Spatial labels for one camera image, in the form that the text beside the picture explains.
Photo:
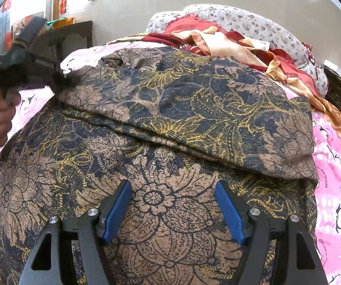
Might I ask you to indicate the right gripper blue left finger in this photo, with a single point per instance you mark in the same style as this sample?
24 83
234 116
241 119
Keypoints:
51 258

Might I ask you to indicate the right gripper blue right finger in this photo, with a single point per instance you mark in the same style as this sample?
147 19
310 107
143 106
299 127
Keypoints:
296 260

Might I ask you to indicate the dark floral batik garment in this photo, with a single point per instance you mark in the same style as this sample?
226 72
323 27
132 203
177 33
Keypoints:
158 139

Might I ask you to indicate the dark wooden side table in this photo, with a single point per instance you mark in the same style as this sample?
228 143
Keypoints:
59 43

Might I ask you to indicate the pink penguin bed blanket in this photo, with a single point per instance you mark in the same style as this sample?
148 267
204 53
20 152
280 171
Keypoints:
334 183

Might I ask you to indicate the red and gold satin quilt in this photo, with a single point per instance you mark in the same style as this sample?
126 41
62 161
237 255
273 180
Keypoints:
210 39

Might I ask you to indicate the grey floral pillow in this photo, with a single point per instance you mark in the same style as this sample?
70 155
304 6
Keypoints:
250 25

